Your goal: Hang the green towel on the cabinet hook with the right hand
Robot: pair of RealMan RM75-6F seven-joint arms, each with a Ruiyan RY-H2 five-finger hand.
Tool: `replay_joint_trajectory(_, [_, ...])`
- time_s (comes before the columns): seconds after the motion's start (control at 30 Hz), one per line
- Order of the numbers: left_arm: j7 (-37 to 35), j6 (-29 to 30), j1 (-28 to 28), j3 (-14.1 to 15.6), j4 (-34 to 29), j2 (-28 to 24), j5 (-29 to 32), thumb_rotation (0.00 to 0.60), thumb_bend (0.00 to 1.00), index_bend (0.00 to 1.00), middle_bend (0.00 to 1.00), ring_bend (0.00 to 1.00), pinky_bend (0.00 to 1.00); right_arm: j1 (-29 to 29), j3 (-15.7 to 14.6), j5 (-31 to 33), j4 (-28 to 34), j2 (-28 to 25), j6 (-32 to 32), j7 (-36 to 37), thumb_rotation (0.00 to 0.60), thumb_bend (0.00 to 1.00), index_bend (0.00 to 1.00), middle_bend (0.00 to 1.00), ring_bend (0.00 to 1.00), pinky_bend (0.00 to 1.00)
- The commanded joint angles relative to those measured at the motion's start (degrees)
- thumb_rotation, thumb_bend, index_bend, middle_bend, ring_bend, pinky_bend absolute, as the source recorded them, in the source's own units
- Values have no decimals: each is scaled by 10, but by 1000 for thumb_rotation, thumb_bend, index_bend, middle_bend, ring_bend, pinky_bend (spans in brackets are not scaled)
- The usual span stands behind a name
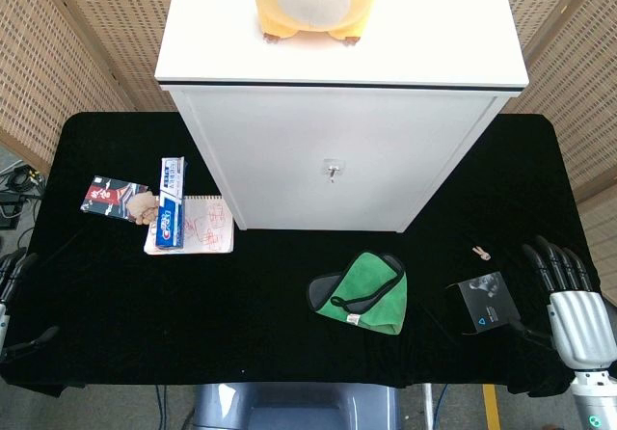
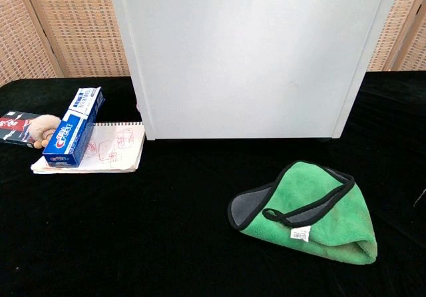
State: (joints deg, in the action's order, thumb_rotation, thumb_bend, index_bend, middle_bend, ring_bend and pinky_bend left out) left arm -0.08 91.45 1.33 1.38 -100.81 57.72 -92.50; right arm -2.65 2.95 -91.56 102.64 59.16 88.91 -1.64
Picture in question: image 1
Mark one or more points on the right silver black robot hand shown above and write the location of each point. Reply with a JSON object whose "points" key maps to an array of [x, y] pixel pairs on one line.
{"points": [[576, 316]]}

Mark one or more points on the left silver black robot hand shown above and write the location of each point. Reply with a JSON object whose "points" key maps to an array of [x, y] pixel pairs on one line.
{"points": [[10, 276]]}

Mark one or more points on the green and black cloth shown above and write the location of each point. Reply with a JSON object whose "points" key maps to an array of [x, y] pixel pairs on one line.
{"points": [[368, 292]]}

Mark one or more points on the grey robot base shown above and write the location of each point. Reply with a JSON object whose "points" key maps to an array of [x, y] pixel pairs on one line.
{"points": [[294, 407]]}

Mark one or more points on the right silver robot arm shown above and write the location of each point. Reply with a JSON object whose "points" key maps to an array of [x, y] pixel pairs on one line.
{"points": [[594, 398]]}

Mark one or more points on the white cabinet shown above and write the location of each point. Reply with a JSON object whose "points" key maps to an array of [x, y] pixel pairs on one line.
{"points": [[337, 97]]}

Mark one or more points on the black and grey small box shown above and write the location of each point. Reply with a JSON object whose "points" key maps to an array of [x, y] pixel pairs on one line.
{"points": [[484, 302]]}

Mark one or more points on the small tan clip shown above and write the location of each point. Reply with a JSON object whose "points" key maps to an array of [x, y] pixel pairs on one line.
{"points": [[481, 253]]}

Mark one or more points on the red and black card box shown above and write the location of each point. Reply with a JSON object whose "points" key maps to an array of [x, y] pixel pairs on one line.
{"points": [[108, 196]]}

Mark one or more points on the small beige plush toy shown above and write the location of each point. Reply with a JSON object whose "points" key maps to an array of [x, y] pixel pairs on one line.
{"points": [[143, 206]]}

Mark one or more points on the blue toothpaste box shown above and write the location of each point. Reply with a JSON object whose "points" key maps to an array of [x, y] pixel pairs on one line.
{"points": [[169, 208]]}

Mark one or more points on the spiral notebook with red scribbles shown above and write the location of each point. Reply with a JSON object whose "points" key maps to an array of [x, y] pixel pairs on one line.
{"points": [[207, 227]]}

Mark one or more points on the woven rattan folding screen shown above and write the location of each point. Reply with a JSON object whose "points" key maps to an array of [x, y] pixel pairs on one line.
{"points": [[72, 39], [569, 63]]}

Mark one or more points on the black velvet tablecloth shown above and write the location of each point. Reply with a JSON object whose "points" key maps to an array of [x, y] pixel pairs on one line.
{"points": [[270, 314]]}

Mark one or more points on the yellow plush toy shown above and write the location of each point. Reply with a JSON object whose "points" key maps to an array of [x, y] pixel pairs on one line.
{"points": [[313, 1]]}

